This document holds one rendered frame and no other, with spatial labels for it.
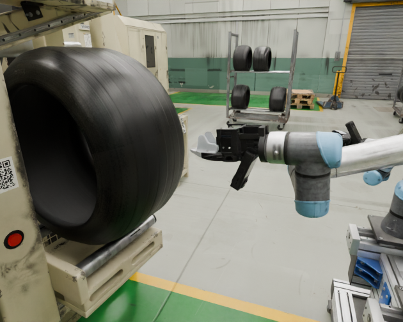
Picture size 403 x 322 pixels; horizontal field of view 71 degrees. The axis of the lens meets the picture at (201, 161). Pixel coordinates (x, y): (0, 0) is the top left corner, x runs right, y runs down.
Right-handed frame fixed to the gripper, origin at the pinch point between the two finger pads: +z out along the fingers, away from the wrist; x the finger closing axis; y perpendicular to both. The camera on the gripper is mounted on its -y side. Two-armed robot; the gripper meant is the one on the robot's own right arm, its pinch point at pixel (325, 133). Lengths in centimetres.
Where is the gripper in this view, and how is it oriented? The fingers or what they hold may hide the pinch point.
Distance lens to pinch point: 170.5
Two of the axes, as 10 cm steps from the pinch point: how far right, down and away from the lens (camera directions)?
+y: 1.0, 8.9, 4.4
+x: 7.0, -3.7, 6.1
